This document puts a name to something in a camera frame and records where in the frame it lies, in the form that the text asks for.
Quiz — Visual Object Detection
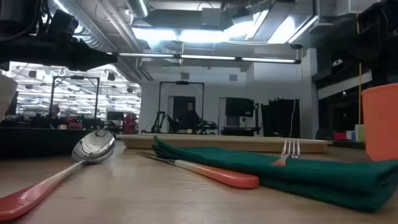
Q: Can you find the person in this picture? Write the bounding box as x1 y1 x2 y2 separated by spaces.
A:
182 102 200 133
49 104 62 121

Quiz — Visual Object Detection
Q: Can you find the black curtain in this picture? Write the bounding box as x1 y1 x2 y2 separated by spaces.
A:
261 98 301 138

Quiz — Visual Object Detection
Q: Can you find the smooth silver ventilation duct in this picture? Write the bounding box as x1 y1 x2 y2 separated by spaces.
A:
126 0 150 19

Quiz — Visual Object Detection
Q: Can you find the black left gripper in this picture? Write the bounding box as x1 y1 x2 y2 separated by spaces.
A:
0 33 119 72

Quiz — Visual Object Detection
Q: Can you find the beige plastic tray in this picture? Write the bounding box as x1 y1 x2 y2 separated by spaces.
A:
116 133 333 154

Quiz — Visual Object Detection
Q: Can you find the black monitor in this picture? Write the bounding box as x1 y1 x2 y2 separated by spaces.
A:
225 97 255 118

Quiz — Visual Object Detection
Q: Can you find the orange-handled metal fork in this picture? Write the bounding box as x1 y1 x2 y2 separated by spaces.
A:
271 138 302 167

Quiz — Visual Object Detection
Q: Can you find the black desk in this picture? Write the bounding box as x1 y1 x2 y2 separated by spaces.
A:
220 126 262 137

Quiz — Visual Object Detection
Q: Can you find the grey ceiling box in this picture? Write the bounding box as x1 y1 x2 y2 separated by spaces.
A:
201 7 222 27

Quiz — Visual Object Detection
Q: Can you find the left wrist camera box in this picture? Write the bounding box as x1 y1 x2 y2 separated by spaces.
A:
46 9 80 40

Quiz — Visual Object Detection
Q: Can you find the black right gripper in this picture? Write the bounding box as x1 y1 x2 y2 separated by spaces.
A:
323 18 398 80

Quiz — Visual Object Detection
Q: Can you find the long ceiling light bar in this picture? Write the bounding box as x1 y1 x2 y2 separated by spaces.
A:
107 52 302 65

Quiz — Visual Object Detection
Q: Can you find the ribbed silver ventilation duct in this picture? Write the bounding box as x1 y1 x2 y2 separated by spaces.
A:
52 0 116 52

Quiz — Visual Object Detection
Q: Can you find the orange-handled metal spoon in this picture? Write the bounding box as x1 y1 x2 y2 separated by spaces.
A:
0 129 116 222

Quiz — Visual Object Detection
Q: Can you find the pale green cylinder container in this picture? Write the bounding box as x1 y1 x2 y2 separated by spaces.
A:
354 124 364 142

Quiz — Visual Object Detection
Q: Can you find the orange-handled metal knife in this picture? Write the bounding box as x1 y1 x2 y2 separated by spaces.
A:
136 151 260 190

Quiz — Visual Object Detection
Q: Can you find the dark green cloth napkin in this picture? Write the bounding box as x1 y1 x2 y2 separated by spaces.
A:
151 135 398 213

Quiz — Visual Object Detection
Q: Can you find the orange plastic mug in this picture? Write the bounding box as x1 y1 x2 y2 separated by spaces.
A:
361 83 398 162

